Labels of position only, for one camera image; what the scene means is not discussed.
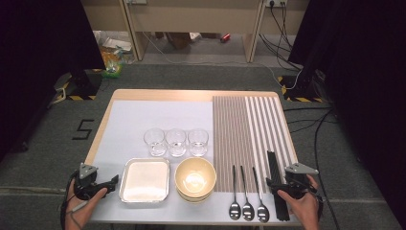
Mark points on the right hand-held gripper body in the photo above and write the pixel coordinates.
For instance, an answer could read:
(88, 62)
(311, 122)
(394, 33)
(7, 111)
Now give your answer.
(297, 185)

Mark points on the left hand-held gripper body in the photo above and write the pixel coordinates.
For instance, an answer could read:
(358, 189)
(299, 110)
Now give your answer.
(86, 187)

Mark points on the bundle of black chopsticks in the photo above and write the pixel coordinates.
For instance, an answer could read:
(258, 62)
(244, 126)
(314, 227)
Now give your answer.
(274, 166)

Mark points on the silver metal spoon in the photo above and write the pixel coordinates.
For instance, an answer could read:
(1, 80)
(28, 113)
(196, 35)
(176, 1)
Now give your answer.
(248, 212)
(235, 211)
(263, 213)

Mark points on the person's left hand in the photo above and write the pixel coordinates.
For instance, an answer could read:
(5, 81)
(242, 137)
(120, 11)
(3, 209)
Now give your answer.
(81, 211)

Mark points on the person's right hand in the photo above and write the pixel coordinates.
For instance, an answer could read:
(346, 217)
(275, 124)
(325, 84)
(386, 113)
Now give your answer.
(303, 209)

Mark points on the clear drinking glass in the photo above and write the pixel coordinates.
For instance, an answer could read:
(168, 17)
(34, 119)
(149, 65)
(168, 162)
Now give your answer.
(155, 142)
(176, 142)
(198, 142)

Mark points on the striped woven placemat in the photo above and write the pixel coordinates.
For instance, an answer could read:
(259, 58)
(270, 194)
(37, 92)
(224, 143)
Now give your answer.
(236, 127)

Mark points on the black stand base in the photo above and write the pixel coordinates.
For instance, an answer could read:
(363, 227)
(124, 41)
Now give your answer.
(84, 84)
(301, 91)

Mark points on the green plastic wrapper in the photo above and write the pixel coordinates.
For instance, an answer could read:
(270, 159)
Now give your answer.
(112, 72)

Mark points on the yellow snack bag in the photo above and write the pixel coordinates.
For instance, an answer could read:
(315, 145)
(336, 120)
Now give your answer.
(110, 59)

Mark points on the black curtain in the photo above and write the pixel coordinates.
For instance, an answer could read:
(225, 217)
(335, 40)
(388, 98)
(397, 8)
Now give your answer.
(367, 80)
(38, 64)

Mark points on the clear plastic bag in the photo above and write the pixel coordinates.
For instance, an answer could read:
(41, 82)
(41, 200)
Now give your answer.
(116, 43)

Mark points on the small red object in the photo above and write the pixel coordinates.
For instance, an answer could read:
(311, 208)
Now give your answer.
(225, 37)

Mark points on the brown bag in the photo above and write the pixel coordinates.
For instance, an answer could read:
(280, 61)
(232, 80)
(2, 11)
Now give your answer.
(178, 40)

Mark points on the white crumpled paper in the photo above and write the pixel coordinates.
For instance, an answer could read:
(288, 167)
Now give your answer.
(195, 36)

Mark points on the beige wooden desk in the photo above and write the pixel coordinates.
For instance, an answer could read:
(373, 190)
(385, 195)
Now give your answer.
(191, 16)

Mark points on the white wall socket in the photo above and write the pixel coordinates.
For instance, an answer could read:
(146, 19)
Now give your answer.
(277, 2)

